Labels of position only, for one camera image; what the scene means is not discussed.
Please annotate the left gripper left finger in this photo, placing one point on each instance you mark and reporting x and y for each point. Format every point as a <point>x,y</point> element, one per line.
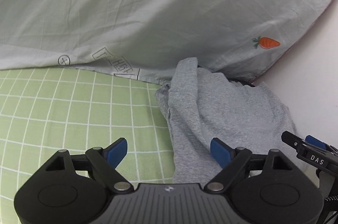
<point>103,163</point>

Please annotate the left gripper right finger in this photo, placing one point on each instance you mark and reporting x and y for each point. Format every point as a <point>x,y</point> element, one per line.
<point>233,163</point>

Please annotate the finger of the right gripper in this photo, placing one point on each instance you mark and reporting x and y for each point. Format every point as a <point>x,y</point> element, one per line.
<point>296,143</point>
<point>315,142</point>

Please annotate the grey zip hoodie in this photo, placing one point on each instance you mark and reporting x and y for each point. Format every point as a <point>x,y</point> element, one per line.
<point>200,105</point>

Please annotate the green grid bed sheet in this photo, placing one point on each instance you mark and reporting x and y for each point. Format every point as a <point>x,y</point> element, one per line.
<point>44,110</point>

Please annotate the white carrot print quilt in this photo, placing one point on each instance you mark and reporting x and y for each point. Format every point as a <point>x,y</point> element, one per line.
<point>145,39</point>

